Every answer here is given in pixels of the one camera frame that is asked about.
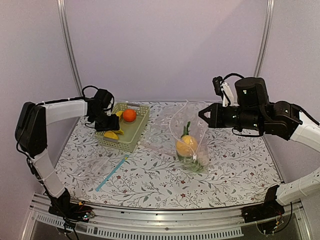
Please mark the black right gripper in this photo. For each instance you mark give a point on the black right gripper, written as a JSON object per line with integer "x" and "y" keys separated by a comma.
{"x": 215, "y": 121}

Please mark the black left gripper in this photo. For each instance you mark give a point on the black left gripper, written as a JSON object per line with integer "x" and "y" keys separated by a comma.
{"x": 113, "y": 125}

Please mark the yellow toy banana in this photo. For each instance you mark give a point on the yellow toy banana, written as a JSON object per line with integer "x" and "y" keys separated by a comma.
{"x": 114, "y": 122}

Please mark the clear pink-zipper zip bag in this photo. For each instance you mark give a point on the clear pink-zipper zip bag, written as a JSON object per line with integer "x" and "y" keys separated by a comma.
{"x": 178, "y": 131}

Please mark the green toy grapes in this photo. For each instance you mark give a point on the green toy grapes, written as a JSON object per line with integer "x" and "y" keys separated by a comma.
{"x": 194, "y": 165}

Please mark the yellow toy lemon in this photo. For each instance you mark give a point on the yellow toy lemon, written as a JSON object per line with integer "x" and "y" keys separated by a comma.
{"x": 111, "y": 135}

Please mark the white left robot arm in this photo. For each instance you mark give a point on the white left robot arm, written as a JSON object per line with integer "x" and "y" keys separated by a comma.
{"x": 31, "y": 130}

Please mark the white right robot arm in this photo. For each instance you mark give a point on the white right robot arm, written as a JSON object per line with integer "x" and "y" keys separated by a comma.
{"x": 307, "y": 183}

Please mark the clear blue-zipper zip bag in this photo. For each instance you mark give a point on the clear blue-zipper zip bag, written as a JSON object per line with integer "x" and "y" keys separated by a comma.
{"x": 102, "y": 168}

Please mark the orange toy orange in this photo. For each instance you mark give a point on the orange toy orange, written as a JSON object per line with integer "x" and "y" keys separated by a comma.
{"x": 129, "y": 115}

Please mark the cream perforated plastic basket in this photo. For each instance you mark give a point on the cream perforated plastic basket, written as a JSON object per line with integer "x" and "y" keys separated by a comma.
{"x": 132, "y": 130}

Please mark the floral patterned table mat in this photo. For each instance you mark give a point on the floral patterned table mat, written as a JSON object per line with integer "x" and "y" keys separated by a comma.
{"x": 240, "y": 171}

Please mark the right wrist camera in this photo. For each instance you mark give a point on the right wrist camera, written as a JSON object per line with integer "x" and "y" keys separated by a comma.
{"x": 223, "y": 89}

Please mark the aluminium front rail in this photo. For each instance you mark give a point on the aluminium front rail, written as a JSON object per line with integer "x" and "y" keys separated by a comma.
{"x": 126, "y": 223}

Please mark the aluminium left corner post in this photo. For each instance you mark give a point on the aluminium left corner post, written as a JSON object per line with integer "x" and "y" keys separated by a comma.
{"x": 61, "y": 6}

